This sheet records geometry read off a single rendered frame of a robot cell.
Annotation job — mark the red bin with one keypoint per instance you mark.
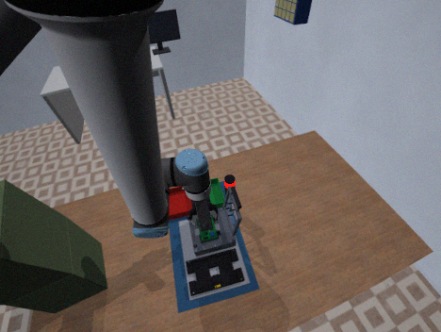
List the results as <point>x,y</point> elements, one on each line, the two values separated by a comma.
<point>180,204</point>

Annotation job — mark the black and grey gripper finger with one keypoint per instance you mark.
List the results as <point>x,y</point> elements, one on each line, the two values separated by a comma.
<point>192,217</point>
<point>214,212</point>

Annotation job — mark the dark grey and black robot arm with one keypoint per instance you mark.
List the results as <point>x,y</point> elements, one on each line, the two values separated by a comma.
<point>107,64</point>

